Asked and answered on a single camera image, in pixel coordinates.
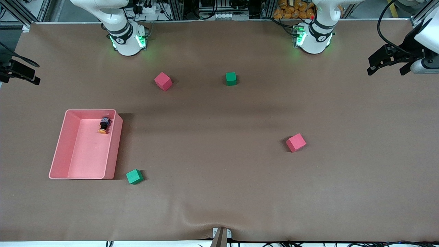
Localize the pink plastic tray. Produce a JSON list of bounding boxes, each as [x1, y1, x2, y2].
[[49, 109, 123, 180]]

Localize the brown table cover sheet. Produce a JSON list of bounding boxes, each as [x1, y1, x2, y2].
[[0, 19, 439, 243]]

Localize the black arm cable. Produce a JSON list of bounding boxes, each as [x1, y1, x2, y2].
[[0, 42, 40, 68], [377, 0, 417, 56]]

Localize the pink foam cube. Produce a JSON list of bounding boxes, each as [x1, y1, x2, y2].
[[286, 133, 307, 153], [154, 72, 173, 92]]

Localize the black electronics box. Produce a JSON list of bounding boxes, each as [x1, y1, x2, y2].
[[198, 0, 251, 19]]

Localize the pile of orange objects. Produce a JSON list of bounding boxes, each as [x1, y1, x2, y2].
[[273, 0, 316, 20]]

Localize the aluminium frame profile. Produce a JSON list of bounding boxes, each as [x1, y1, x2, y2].
[[410, 0, 439, 28], [0, 0, 52, 28]]

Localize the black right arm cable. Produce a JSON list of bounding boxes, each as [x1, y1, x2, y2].
[[0, 42, 40, 68]]

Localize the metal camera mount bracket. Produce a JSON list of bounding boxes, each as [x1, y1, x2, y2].
[[210, 227, 232, 247]]

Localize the white power strip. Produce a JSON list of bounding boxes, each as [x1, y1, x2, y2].
[[134, 0, 162, 15]]

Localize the orange capped black push button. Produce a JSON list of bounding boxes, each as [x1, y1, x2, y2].
[[98, 116, 112, 135]]

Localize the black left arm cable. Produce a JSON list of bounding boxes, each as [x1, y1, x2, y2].
[[377, 0, 417, 56]]

